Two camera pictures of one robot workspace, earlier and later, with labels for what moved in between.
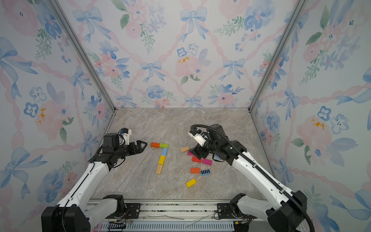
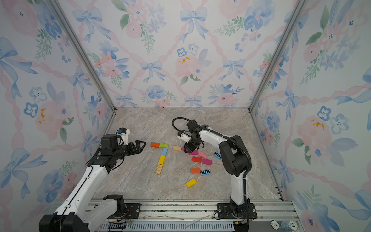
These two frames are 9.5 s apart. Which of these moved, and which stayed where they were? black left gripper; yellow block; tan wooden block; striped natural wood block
Moved: tan wooden block
Stayed: yellow block; black left gripper; striped natural wood block
